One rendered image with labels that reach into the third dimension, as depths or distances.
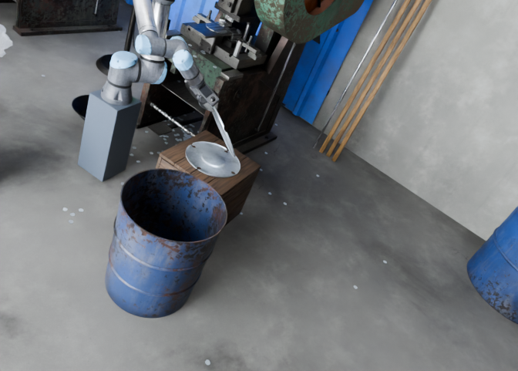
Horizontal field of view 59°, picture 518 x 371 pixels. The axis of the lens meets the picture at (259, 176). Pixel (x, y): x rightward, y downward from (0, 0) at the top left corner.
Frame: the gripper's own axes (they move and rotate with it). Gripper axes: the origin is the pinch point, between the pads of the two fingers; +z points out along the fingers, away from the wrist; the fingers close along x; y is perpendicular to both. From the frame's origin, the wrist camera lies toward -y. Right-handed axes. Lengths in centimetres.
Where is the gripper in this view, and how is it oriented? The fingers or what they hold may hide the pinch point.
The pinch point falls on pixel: (214, 109)
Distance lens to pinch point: 217.5
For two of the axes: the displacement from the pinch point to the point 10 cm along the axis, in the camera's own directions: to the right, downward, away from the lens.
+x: -7.8, 6.2, -0.7
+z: 2.9, 4.6, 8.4
